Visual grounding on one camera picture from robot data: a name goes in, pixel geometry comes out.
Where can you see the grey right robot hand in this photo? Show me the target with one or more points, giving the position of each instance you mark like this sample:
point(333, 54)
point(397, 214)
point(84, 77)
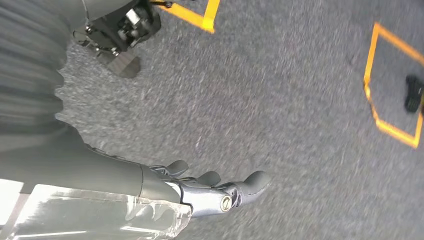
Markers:
point(82, 165)

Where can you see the clear plastic film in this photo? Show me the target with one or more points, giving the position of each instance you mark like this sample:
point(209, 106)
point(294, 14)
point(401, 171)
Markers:
point(99, 218)

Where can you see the black robot right foot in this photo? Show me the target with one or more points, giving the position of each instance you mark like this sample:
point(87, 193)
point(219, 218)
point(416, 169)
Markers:
point(109, 30)

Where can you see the black robot foot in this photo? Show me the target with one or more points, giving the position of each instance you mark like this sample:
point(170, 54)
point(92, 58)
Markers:
point(414, 94)
point(109, 30)

